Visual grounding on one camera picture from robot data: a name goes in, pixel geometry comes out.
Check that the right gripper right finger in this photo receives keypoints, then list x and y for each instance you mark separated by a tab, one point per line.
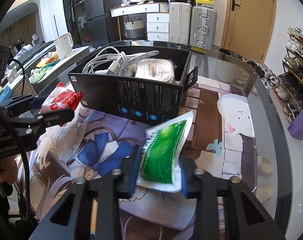
245	217

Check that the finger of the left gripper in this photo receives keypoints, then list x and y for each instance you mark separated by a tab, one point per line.
27	101
42	121

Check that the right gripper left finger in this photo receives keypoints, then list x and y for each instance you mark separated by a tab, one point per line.
70	217

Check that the red white balloon packet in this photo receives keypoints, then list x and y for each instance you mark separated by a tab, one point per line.
60	98

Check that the green white snack packet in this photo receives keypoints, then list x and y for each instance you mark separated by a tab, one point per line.
160	169

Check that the person's left hand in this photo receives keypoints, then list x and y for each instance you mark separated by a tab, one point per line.
8	170

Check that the grey side cabinet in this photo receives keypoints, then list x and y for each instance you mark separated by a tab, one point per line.
56	74

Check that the white electric kettle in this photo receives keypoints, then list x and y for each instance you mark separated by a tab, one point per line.
64	45

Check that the black cardboard box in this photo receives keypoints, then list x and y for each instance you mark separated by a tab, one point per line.
147	101

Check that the dark wardrobe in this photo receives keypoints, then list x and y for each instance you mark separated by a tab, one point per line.
76	22

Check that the black refrigerator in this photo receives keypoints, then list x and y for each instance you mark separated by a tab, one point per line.
103	28

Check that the woven laundry basket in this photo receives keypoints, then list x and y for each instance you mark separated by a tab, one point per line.
135	30

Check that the wooden shoe rack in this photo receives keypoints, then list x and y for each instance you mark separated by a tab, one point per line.
288	87

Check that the white dresser desk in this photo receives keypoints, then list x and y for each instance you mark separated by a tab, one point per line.
157	18

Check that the white trash bin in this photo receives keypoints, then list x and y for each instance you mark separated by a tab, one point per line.
225	71

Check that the white hard suitcase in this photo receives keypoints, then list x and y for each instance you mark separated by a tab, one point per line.
179	22

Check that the silver aluminium suitcase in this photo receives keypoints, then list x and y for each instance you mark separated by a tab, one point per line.
202	27

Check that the wooden door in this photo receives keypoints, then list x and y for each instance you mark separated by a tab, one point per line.
248	27

